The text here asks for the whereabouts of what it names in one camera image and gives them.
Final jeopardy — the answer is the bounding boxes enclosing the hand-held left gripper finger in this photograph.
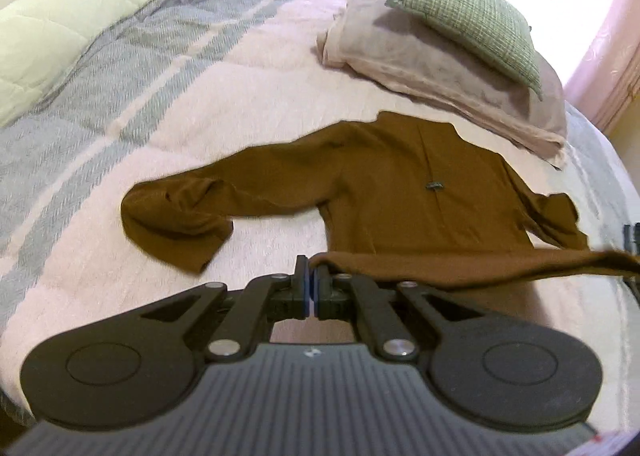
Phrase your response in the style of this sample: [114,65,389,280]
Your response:
[141,255,313,363]
[311,262,482,363]

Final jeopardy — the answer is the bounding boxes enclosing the pink and grey striped bed blanket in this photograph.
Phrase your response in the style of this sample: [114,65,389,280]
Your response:
[0,0,640,437]

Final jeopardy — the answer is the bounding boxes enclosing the pink curtain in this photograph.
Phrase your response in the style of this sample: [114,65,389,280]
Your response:
[564,0,640,133]

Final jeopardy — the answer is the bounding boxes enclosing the brown long-sleeved sweater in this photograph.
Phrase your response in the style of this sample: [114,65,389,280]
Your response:
[120,111,640,318]

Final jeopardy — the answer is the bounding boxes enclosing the green checked pillow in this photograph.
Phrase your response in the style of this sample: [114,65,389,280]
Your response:
[385,0,544,101]

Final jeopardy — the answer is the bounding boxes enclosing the beige pillow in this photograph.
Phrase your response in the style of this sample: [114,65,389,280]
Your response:
[316,0,569,170]

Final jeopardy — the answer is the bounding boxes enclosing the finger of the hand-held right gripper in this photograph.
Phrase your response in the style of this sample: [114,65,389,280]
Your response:
[621,222,640,295]

